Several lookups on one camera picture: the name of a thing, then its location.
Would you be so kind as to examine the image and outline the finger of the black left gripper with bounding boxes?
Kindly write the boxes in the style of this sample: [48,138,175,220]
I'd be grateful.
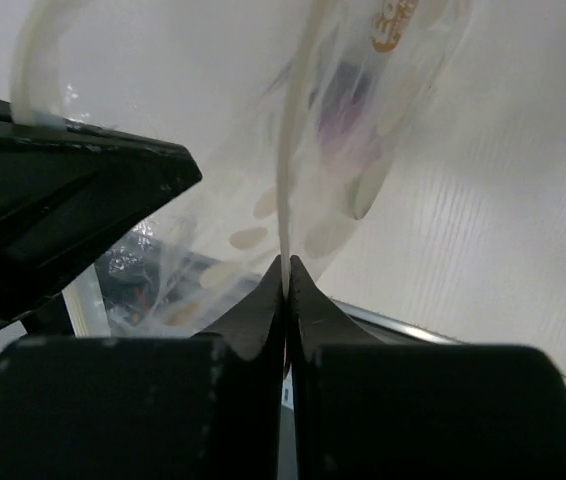
[0,100,202,329]

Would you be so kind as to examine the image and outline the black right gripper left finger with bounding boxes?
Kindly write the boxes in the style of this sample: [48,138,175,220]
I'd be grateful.
[0,261,283,479]

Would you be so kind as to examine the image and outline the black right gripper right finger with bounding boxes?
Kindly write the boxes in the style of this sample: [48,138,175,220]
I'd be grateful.
[287,257,566,479]

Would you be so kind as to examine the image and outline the clear zip top bag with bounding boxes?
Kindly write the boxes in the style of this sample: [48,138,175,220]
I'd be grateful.
[10,1,472,337]

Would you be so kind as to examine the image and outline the purple white eggplant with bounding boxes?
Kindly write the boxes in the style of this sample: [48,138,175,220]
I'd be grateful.
[293,59,382,169]

